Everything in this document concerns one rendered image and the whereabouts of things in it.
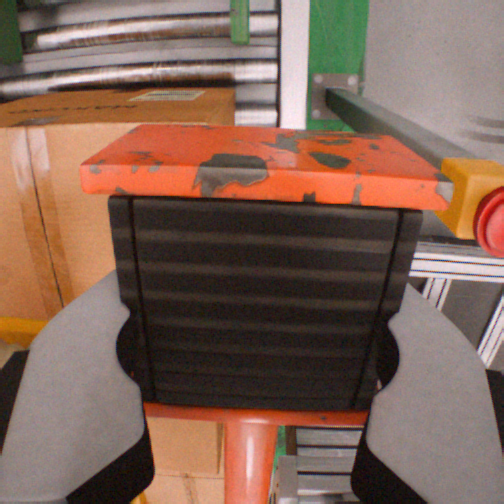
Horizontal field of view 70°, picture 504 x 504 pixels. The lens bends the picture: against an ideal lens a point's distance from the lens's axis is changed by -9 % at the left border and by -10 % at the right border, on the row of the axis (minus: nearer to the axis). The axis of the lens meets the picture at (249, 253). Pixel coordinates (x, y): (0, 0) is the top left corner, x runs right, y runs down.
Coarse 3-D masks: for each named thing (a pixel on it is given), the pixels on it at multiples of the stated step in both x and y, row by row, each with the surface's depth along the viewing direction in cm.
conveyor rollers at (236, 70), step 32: (32, 0) 66; (64, 0) 66; (96, 0) 68; (32, 32) 69; (64, 32) 69; (96, 32) 69; (128, 32) 69; (160, 32) 69; (192, 32) 69; (224, 32) 69; (256, 32) 69; (128, 64) 73; (160, 64) 72; (192, 64) 72; (224, 64) 72; (256, 64) 71; (32, 96) 76
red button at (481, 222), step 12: (492, 192) 32; (480, 204) 33; (492, 204) 32; (480, 216) 33; (492, 216) 32; (480, 228) 33; (492, 228) 32; (480, 240) 34; (492, 240) 33; (492, 252) 34
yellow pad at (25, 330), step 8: (0, 320) 29; (8, 320) 29; (16, 320) 30; (24, 320) 30; (32, 320) 30; (40, 320) 30; (0, 328) 29; (8, 328) 29; (16, 328) 29; (24, 328) 29; (32, 328) 29; (40, 328) 29; (0, 336) 29; (8, 336) 29; (16, 336) 29; (24, 336) 29; (32, 336) 29; (8, 344) 29; (24, 344) 29; (144, 496) 42
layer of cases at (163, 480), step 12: (156, 480) 138; (168, 480) 137; (180, 480) 137; (192, 480) 136; (204, 480) 136; (216, 480) 136; (144, 492) 143; (156, 492) 142; (168, 492) 142; (180, 492) 141; (192, 492) 141; (204, 492) 140; (216, 492) 140
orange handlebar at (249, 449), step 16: (224, 432) 15; (240, 432) 15; (256, 432) 15; (272, 432) 15; (224, 448) 16; (240, 448) 15; (256, 448) 15; (272, 448) 15; (224, 464) 16; (240, 464) 16; (256, 464) 16; (272, 464) 16; (224, 480) 17; (240, 480) 16; (256, 480) 16; (224, 496) 18; (240, 496) 17; (256, 496) 17
